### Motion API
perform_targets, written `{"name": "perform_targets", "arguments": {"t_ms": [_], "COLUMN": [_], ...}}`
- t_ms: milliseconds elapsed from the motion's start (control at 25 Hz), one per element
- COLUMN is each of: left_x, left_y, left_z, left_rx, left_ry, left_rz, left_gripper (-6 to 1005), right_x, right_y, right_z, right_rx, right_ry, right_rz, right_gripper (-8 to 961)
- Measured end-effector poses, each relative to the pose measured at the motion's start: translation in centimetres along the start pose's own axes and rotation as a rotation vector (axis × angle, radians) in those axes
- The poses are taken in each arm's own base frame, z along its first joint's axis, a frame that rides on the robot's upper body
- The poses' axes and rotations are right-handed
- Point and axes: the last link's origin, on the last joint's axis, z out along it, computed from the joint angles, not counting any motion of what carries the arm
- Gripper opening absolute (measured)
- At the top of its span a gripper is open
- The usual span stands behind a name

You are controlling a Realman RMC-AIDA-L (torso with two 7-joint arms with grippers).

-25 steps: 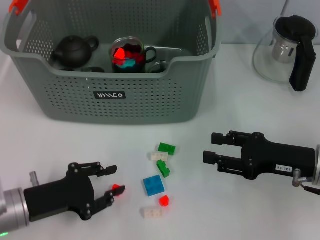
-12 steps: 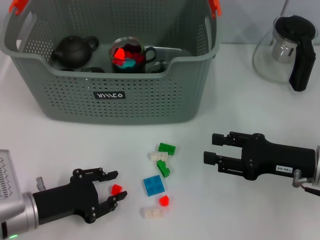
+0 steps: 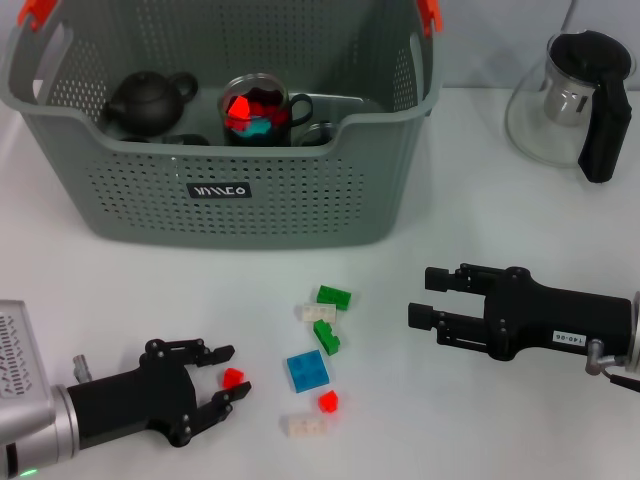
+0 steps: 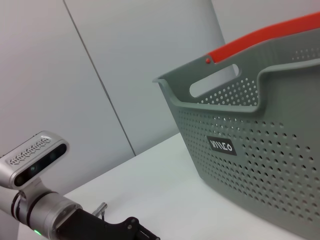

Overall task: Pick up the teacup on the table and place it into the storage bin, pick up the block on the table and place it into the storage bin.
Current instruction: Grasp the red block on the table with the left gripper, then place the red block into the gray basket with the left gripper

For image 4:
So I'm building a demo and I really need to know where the silver left connector plug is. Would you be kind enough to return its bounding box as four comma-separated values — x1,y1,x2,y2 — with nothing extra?
91,202,108,216

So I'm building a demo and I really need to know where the grey perforated storage bin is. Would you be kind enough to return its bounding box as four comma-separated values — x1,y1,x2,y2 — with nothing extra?
152,37,320,237

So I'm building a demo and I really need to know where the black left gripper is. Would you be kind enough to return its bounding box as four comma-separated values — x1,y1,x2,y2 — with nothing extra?
56,208,161,240

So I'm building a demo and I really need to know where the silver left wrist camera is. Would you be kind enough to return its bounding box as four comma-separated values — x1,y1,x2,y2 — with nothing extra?
0,130,70,200

